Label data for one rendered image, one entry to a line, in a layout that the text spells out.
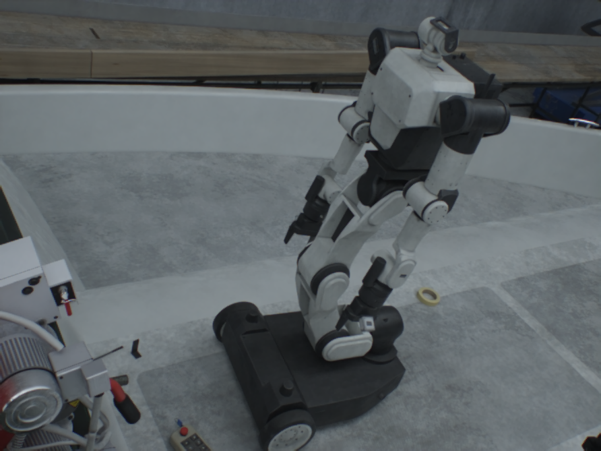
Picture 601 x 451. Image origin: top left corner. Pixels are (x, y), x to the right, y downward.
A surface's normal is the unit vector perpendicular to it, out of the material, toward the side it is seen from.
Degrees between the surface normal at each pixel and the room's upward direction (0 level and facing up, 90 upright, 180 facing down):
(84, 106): 90
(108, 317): 10
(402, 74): 45
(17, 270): 17
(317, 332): 90
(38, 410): 81
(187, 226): 0
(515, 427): 0
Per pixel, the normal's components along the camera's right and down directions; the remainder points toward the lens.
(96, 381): 0.53, 0.47
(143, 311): 0.18, -0.88
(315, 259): -0.69, -0.29
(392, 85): -0.88, 0.04
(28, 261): 0.00, -0.73
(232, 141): 0.36, 0.61
